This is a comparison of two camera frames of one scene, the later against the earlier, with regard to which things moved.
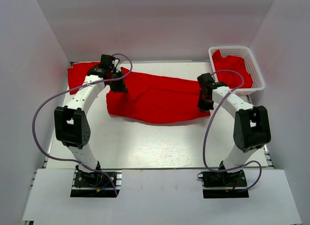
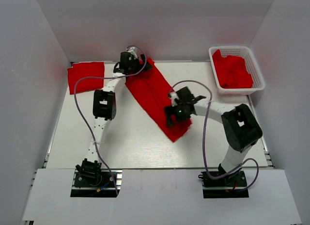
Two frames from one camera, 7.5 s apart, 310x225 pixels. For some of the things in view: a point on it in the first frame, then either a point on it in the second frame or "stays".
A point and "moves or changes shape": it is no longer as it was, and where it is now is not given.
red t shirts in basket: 233,79 stays
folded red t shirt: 77,73 stays
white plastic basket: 244,52 stays
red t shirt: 152,98 moves or changes shape
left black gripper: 121,88 -> 148,66
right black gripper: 203,107 -> 170,110
